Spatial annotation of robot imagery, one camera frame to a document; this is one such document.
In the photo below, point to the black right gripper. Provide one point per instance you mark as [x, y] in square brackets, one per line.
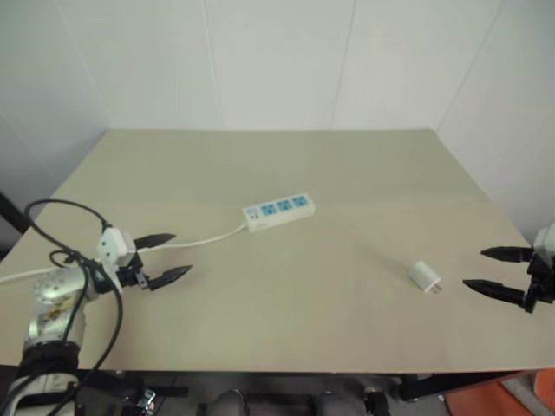
[539, 281]

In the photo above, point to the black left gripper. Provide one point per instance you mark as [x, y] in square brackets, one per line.
[130, 275]

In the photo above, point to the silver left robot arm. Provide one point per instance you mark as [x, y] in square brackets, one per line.
[52, 303]

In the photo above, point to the white charger plug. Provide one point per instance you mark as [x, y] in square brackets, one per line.
[420, 274]

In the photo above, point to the white power strip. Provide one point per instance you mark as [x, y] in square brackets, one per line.
[277, 211]

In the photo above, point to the orange box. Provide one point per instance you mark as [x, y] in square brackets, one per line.
[520, 396]

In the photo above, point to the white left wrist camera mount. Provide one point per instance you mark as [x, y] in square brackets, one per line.
[111, 245]

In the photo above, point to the black table frame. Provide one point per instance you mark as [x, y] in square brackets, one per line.
[451, 383]

